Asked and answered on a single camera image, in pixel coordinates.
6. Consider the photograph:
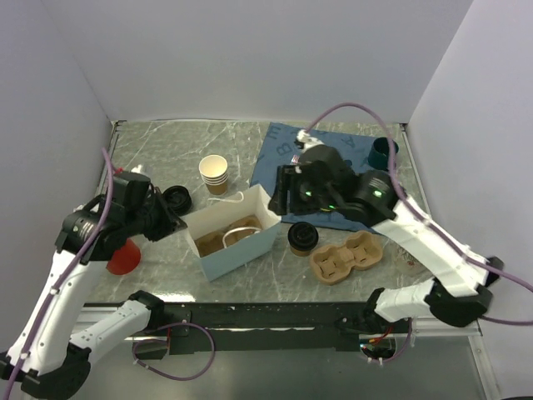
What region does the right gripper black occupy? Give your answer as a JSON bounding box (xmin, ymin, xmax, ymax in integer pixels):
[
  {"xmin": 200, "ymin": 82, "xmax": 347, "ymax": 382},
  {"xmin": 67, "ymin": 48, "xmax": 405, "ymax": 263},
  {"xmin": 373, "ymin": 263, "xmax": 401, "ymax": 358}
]
[{"xmin": 266, "ymin": 164, "xmax": 339, "ymax": 216}]

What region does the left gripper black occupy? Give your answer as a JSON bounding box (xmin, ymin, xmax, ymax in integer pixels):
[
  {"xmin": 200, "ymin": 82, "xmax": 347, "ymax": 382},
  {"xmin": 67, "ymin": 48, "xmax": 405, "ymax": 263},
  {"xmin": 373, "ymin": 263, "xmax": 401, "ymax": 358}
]
[{"xmin": 126, "ymin": 186, "xmax": 188, "ymax": 241}]

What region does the black cup lid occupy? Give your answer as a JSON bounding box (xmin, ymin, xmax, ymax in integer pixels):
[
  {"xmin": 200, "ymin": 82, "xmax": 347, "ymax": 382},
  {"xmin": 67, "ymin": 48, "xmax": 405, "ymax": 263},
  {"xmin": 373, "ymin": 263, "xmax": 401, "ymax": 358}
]
[{"xmin": 287, "ymin": 222, "xmax": 319, "ymax": 248}]

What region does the single brown paper cup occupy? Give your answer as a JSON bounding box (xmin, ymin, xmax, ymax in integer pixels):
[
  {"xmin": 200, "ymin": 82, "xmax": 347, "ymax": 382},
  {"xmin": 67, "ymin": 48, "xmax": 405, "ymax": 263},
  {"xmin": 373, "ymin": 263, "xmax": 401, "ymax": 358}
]
[{"xmin": 290, "ymin": 244, "xmax": 315, "ymax": 257}]

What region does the light blue paper bag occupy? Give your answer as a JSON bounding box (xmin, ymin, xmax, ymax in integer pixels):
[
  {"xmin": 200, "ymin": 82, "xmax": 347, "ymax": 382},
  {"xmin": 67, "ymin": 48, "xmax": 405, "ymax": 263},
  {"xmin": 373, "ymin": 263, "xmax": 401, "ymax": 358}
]
[{"xmin": 183, "ymin": 184, "xmax": 281, "ymax": 282}]

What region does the stack of brown paper cups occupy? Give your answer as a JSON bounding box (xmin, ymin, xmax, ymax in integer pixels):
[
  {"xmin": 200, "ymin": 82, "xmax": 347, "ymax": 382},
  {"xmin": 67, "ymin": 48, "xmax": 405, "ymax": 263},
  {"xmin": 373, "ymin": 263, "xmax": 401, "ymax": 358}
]
[{"xmin": 198, "ymin": 154, "xmax": 228, "ymax": 196}]

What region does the brown cardboard cup carrier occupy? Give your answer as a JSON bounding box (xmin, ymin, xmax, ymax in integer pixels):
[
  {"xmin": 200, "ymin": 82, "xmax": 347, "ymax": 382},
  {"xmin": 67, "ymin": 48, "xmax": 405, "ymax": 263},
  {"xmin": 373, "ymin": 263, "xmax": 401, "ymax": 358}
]
[{"xmin": 194, "ymin": 215, "xmax": 262, "ymax": 258}]

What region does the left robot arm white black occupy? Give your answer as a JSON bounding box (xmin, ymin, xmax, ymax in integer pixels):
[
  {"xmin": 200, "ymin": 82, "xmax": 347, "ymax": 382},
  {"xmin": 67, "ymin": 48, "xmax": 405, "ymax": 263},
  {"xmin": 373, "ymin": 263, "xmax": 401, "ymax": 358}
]
[{"xmin": 1, "ymin": 172, "xmax": 187, "ymax": 399}]

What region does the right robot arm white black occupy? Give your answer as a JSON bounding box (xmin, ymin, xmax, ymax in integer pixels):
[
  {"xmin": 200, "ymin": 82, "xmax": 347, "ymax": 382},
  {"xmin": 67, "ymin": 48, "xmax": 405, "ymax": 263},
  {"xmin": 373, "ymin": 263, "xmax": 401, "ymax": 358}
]
[{"xmin": 268, "ymin": 144, "xmax": 503, "ymax": 333}]

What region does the stack of black lids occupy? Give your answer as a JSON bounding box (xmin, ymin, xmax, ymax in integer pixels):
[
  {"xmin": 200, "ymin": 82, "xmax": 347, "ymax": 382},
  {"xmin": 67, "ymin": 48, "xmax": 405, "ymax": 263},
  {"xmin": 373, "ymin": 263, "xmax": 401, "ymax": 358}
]
[{"xmin": 162, "ymin": 185, "xmax": 192, "ymax": 217}]

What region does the red cup holder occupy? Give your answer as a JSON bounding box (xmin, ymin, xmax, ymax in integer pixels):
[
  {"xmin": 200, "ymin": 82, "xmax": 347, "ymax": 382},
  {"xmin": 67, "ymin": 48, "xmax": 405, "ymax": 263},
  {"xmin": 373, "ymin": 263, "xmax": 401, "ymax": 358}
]
[{"xmin": 107, "ymin": 238, "xmax": 142, "ymax": 276}]

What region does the dark green enamel mug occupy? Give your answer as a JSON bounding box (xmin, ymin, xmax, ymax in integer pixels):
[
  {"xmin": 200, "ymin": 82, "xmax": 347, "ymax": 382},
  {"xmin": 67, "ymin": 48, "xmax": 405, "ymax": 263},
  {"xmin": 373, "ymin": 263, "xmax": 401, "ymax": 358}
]
[{"xmin": 367, "ymin": 137, "xmax": 390, "ymax": 171}]

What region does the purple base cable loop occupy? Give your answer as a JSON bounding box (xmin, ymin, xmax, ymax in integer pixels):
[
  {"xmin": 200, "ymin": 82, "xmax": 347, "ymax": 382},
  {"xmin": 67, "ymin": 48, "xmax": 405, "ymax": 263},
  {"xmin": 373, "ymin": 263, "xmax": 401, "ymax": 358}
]
[{"xmin": 132, "ymin": 322, "xmax": 217, "ymax": 381}]

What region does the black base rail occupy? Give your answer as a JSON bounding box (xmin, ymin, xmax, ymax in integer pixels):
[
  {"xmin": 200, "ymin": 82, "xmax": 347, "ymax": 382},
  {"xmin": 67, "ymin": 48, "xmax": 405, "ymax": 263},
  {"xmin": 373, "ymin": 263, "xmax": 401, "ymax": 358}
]
[{"xmin": 82, "ymin": 299, "xmax": 417, "ymax": 355}]

